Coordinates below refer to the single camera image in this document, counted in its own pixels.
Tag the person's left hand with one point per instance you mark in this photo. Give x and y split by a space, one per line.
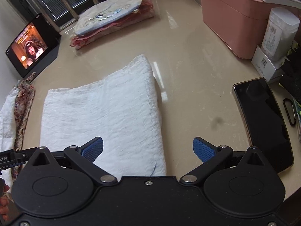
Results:
4 206

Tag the pink beige folded garment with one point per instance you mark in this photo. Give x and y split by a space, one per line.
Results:
131 20

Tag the row of metal window bars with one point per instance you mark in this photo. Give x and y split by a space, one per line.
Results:
70 2

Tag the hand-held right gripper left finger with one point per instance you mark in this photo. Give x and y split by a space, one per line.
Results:
93 149

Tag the floral patterned cloth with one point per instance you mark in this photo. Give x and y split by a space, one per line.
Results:
22 113

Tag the white crinkled garment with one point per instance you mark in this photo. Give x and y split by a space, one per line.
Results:
101 113

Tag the dark tablet stand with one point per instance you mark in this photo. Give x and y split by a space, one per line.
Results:
50 44

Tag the plain white garment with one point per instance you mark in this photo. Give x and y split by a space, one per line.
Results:
7 122

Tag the red sheer garment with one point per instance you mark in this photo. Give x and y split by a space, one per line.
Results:
98 34

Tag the black carabiner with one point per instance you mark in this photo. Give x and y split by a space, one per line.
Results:
285 109

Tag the white plastic jar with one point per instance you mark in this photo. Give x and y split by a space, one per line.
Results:
281 33

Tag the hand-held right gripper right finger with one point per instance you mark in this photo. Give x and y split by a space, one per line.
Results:
203 149

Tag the small white box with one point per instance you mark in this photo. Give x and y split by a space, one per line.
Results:
264 63

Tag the smartphone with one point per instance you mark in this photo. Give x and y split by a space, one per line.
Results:
263 122

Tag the pink storage box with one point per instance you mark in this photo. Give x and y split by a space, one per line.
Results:
230 21

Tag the black glove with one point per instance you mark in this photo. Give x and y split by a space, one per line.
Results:
291 77

